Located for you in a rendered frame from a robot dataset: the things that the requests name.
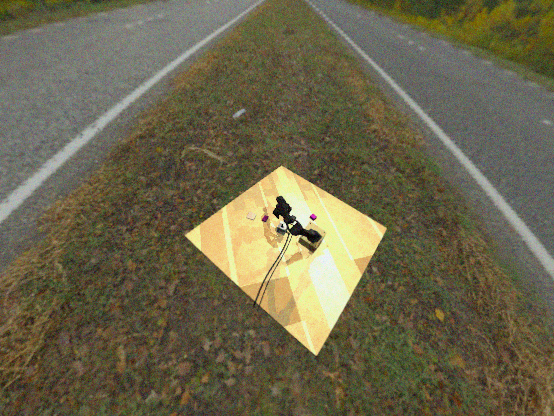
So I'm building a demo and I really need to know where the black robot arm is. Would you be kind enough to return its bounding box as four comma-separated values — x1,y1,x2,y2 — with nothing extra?
276,196,322,244

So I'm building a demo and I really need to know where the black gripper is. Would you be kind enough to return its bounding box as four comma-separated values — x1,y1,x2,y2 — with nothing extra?
273,208,296,224

